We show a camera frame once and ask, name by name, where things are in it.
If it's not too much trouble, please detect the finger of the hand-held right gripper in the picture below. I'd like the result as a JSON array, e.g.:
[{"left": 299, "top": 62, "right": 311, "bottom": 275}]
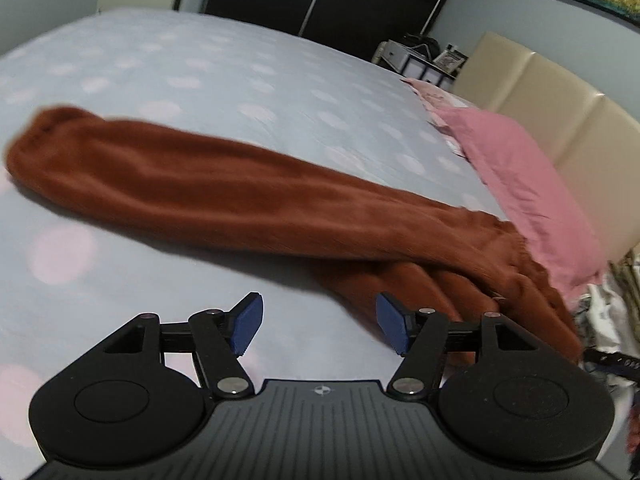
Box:
[{"left": 582, "top": 347, "right": 640, "bottom": 373}]

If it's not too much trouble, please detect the beige padded headboard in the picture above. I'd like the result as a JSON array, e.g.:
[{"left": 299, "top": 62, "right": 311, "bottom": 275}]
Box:
[{"left": 452, "top": 31, "right": 640, "bottom": 261}]

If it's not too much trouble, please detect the rust brown towel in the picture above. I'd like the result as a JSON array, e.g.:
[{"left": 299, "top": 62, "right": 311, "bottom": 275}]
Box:
[{"left": 2, "top": 104, "right": 583, "bottom": 366}]

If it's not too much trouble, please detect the white shelf unit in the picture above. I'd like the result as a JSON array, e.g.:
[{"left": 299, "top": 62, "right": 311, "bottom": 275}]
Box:
[{"left": 375, "top": 35, "right": 471, "bottom": 92}]

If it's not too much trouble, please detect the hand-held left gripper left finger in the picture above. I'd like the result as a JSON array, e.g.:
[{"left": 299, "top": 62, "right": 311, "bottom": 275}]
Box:
[{"left": 102, "top": 292, "right": 264, "bottom": 402}]

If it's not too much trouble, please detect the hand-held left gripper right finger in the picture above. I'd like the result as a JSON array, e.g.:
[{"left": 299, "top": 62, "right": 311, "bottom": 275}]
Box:
[{"left": 376, "top": 294, "right": 538, "bottom": 403}]

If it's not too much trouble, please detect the grey white fluffy cloth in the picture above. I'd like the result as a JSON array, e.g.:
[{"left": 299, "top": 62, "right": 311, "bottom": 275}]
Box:
[{"left": 570, "top": 247, "right": 640, "bottom": 456}]

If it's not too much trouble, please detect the polka dot bed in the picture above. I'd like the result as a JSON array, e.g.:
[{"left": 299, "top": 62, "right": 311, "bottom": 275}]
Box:
[{"left": 0, "top": 7, "right": 608, "bottom": 480}]

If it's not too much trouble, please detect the pink patterned pillow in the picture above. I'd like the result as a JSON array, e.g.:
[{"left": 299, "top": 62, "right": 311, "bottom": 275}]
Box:
[{"left": 401, "top": 77, "right": 481, "bottom": 156}]

